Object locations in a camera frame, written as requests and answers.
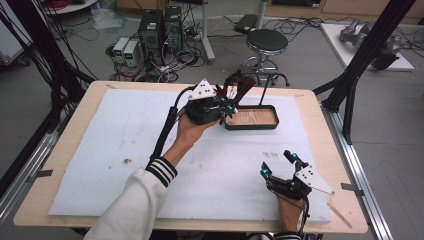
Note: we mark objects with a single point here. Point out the white floor board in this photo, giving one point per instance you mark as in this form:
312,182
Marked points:
336,43

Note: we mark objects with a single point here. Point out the black metal frame post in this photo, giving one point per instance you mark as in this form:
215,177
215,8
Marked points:
50,60
353,73

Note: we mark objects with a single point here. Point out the grey robot part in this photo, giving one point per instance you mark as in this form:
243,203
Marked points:
353,31

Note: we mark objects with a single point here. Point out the black computer tower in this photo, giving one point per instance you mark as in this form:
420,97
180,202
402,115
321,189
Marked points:
172,26
150,30

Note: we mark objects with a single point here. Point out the red striped bow tie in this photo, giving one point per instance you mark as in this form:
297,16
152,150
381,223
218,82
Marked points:
241,85

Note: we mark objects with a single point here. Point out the white foam sheet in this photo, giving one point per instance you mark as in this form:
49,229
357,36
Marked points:
133,143

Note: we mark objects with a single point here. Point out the white power supply unit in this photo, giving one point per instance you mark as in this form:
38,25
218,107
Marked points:
130,53
119,48

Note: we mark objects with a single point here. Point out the person's right hand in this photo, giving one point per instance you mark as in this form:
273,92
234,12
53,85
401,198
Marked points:
290,213

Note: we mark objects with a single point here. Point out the thin wooden stick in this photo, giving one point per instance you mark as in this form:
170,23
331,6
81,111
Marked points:
340,215

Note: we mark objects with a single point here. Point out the black tray with wooden bottom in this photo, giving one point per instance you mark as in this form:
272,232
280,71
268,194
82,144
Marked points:
251,118

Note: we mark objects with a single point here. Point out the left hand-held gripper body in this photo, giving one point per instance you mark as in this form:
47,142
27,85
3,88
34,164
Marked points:
203,111

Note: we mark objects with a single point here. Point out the person's left hand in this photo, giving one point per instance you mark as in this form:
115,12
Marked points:
188,133

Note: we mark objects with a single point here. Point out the thin black stand rod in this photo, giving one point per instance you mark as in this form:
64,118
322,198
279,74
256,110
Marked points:
264,95

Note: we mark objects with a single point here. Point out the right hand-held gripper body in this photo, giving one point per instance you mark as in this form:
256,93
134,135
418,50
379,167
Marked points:
290,188

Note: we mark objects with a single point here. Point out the flat black box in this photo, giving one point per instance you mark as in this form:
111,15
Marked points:
246,23

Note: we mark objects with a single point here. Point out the aluminium side rail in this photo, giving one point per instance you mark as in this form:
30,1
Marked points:
23,173
363,186

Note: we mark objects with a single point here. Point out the black round stool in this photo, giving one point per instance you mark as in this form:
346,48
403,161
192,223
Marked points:
266,41

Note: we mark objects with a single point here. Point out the clear plastic bag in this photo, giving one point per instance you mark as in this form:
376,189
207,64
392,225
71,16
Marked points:
108,20

